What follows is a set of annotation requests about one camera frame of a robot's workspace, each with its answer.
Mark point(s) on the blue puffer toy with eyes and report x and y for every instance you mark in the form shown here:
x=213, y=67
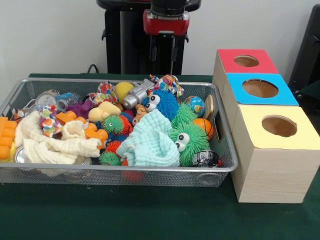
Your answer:
x=165, y=102

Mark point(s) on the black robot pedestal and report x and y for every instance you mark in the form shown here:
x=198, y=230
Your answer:
x=135, y=45

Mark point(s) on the small globe ball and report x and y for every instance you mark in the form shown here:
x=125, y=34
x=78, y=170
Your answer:
x=196, y=105

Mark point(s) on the silver robot toy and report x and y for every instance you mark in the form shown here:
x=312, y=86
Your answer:
x=135, y=97

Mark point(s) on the dark green tablecloth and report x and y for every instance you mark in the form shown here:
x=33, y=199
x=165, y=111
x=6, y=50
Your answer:
x=312, y=92
x=150, y=215

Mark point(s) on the light blue muslin cloth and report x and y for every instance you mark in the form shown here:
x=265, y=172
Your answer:
x=150, y=140

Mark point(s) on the green puffer toy with eyes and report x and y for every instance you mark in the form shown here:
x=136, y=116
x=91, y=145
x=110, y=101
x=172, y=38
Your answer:
x=195, y=142

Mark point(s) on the small orange basketball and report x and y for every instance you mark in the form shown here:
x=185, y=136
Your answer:
x=203, y=127

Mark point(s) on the black office chair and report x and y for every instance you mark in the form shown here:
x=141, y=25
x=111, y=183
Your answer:
x=307, y=50

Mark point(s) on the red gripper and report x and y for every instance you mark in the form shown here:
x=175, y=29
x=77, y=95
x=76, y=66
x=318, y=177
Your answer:
x=166, y=23

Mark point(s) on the cream muslin cloth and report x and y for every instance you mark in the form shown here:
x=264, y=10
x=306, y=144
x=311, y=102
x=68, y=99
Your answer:
x=50, y=147

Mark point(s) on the long orange plastic toy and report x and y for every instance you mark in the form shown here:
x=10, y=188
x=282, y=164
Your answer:
x=95, y=132

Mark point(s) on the wooden three-hole box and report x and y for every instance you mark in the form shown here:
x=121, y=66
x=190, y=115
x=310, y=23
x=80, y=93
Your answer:
x=272, y=170

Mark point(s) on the yellow plush duck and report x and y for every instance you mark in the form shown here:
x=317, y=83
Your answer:
x=102, y=111

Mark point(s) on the yellow ball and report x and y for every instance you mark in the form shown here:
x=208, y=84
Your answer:
x=122, y=91

